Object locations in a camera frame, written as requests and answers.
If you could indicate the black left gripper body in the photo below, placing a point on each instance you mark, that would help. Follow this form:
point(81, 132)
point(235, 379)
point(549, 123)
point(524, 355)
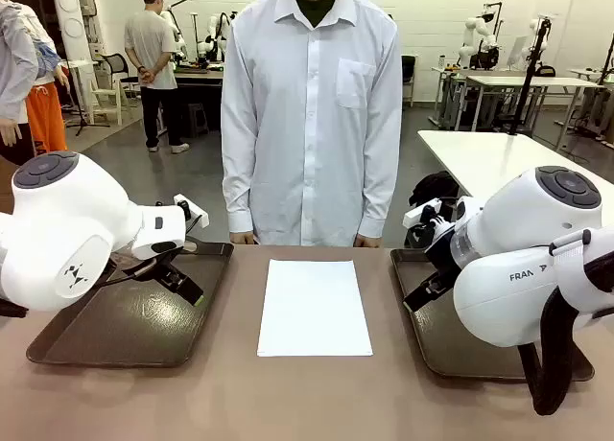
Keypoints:
point(153, 267)

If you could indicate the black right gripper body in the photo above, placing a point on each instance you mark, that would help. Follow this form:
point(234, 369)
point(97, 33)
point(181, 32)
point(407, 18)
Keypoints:
point(446, 254)

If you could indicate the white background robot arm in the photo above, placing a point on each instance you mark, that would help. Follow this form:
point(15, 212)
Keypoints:
point(534, 26)
point(467, 33)

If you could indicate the person's left forearm white sleeve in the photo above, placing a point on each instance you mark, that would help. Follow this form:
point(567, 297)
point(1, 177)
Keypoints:
point(381, 192)

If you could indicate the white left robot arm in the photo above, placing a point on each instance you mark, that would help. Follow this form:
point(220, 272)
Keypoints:
point(72, 220)

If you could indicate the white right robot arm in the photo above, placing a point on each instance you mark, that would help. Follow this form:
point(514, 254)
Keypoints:
point(518, 249)

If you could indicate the person's right forearm white sleeve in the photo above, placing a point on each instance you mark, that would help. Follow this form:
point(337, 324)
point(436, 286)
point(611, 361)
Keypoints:
point(239, 192)

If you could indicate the person's right hand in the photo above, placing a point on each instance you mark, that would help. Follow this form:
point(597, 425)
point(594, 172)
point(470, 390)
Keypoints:
point(243, 239)

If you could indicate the person's left hand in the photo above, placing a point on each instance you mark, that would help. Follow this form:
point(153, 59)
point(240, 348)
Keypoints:
point(368, 242)

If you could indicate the brown plastic tray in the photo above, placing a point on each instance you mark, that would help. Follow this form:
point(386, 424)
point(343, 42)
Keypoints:
point(432, 335)
point(120, 326)

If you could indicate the white rounded table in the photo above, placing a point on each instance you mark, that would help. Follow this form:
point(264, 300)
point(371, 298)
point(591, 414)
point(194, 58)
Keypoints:
point(479, 158)

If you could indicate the white A4 paper stack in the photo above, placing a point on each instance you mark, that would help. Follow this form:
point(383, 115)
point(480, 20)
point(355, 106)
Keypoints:
point(314, 311)

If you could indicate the small black stool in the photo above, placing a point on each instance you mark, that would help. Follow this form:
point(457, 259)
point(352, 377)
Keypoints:
point(196, 117)

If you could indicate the white folding chair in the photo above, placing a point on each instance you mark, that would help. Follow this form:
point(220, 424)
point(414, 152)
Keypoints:
point(103, 98)

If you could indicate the black background chair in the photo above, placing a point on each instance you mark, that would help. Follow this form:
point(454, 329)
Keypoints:
point(408, 72)

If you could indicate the person in white shirt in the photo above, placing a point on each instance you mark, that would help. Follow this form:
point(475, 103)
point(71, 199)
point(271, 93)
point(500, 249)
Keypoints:
point(312, 124)

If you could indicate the mannequin with orange trousers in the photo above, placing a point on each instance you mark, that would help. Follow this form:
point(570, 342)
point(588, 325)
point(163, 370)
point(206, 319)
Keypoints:
point(45, 115)

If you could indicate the dark background workbench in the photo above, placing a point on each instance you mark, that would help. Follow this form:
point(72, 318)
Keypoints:
point(201, 84)

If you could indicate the long white background table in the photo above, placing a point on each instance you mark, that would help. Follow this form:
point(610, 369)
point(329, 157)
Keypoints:
point(527, 80)

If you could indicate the small white bottle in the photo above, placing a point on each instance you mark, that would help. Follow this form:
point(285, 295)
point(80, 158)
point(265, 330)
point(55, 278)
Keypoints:
point(442, 62)

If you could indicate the black tripod pole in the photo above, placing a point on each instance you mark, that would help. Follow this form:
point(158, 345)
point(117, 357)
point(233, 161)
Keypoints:
point(530, 76)

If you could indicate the black office chair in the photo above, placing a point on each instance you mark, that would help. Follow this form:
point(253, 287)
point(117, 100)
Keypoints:
point(115, 64)

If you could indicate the white monitor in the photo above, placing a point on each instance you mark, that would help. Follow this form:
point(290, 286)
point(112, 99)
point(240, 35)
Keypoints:
point(517, 50)

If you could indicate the person in grey t-shirt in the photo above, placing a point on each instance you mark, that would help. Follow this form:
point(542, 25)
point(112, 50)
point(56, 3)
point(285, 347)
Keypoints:
point(151, 43)

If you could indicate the tall white column unit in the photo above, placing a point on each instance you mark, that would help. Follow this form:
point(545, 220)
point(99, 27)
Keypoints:
point(72, 24)

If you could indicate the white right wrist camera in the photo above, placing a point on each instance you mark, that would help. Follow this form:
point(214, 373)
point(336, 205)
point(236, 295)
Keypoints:
point(424, 210)

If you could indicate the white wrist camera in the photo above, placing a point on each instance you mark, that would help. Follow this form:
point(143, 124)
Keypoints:
point(424, 210)
point(194, 211)

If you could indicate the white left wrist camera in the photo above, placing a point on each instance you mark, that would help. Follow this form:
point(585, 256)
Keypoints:
point(194, 211)

